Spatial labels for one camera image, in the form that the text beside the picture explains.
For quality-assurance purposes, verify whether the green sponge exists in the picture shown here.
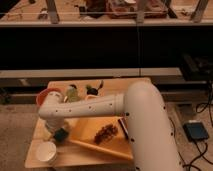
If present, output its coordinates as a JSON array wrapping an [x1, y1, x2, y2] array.
[[53, 128, 69, 142]]

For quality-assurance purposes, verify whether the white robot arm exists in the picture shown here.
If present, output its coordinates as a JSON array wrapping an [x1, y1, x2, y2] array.
[[39, 81, 183, 171]]

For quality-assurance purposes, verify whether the red bowl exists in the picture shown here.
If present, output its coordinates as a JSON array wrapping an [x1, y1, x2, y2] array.
[[36, 88, 60, 107]]

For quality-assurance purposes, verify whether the green plastic bottle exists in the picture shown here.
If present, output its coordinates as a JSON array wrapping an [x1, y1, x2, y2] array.
[[66, 84, 80, 102]]

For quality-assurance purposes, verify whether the striped dark block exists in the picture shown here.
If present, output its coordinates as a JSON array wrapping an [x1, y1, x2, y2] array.
[[118, 118, 129, 140]]

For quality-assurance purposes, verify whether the brown crumbly food pile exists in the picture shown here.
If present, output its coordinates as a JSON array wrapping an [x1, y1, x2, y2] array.
[[94, 124, 118, 145]]

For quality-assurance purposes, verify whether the yellow plastic bin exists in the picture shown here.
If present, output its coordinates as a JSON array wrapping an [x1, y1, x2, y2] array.
[[69, 117, 133, 160]]

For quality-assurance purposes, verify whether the wooden table board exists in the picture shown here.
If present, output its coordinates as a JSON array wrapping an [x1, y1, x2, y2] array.
[[25, 78, 151, 168]]

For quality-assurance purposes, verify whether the white paper cup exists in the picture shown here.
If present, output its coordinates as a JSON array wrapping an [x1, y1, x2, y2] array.
[[36, 141, 57, 163]]

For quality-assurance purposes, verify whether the black foot pedal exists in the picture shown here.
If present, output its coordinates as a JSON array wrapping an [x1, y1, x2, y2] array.
[[183, 122, 209, 142]]

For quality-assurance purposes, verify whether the black floor cable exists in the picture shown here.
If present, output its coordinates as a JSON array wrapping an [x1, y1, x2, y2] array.
[[169, 99, 213, 171]]

